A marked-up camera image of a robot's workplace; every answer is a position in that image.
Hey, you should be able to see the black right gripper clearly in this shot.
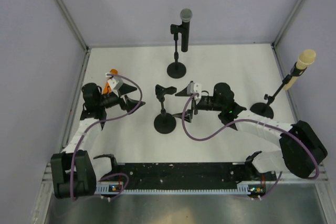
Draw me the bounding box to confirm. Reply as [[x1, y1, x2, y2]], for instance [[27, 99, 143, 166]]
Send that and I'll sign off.
[[173, 87, 224, 123]]

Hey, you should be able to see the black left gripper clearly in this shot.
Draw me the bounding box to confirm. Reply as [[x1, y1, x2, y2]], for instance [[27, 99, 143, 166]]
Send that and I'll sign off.
[[98, 83, 144, 114]]

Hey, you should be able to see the orange microphone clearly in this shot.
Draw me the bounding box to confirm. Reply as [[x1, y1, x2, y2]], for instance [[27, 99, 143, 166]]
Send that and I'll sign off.
[[102, 69, 118, 94]]

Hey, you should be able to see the black microphone stand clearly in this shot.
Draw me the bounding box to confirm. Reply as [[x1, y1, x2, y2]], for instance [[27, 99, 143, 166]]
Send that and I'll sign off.
[[249, 66, 308, 120], [154, 84, 177, 134], [167, 24, 186, 79]]

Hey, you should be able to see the black microphone silver grille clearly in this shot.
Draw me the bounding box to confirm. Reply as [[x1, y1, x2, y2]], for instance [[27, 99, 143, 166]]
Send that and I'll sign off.
[[180, 8, 193, 52]]

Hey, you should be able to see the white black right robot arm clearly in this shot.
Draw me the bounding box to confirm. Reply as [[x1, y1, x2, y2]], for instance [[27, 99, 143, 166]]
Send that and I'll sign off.
[[174, 81, 328, 180]]

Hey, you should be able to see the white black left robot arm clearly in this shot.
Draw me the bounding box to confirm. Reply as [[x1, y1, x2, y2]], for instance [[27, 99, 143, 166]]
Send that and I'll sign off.
[[50, 78, 145, 199]]

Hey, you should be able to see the beige microphone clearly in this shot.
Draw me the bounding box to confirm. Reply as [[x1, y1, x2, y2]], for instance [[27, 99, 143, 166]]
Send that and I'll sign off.
[[283, 49, 316, 90]]

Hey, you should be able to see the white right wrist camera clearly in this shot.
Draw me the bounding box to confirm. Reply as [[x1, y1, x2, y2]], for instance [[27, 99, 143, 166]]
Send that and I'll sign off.
[[187, 81, 202, 103]]

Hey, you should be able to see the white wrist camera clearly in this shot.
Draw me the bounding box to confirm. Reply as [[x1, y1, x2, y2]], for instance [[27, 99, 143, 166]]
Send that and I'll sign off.
[[106, 73, 124, 93], [187, 81, 202, 103]]

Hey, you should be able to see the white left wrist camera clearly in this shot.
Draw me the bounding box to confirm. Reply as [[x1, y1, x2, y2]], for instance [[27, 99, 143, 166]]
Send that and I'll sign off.
[[106, 73, 124, 93]]

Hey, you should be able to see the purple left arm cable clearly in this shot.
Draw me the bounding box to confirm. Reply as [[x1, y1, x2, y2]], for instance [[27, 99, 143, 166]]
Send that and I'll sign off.
[[70, 74, 144, 201]]

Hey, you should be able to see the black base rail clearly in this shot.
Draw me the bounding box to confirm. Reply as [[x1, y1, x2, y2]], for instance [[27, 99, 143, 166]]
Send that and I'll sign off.
[[108, 163, 276, 190]]

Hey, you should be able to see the grey slotted cable duct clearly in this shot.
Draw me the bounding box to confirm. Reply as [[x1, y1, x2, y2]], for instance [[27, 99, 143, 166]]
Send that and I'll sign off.
[[94, 182, 265, 197]]

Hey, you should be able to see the aluminium frame post left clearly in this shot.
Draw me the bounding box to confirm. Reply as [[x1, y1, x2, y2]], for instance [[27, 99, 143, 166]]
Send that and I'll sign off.
[[54, 0, 89, 52]]

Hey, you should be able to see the aluminium frame post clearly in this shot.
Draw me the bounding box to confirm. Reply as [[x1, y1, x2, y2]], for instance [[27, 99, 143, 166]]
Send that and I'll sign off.
[[54, 0, 89, 52], [271, 0, 306, 48]]

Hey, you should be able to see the aluminium frame post right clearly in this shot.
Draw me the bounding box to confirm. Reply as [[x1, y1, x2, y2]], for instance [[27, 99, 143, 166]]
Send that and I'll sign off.
[[271, 0, 306, 48]]

